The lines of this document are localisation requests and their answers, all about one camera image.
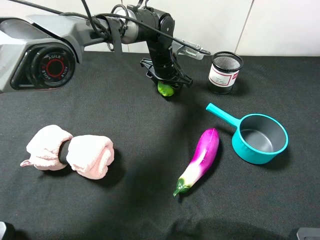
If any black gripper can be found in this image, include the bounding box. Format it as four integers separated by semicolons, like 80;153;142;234
140;40;193;90

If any green lime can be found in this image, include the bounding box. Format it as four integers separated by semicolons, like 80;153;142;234
157;81;175;97

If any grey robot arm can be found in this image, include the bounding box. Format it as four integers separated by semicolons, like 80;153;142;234
0;4;193;93

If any black table cloth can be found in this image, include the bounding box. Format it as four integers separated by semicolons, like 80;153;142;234
0;52;320;240

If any black mesh pen cup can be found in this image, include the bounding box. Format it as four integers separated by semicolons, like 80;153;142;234
208;51;244;94

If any purple toy eggplant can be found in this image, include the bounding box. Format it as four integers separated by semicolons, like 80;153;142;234
173;128;220;197

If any teal saucepan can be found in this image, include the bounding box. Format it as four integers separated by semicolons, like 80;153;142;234
206;103;289;165

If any pink rolled towel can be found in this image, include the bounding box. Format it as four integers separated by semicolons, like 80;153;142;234
20;124;115;180

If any grey base corner right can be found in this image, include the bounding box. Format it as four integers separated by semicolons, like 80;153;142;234
296;227;320;240

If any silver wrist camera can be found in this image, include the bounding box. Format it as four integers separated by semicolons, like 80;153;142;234
171;38;211;60

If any black cable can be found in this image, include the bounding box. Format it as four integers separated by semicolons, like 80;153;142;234
14;0;212;55

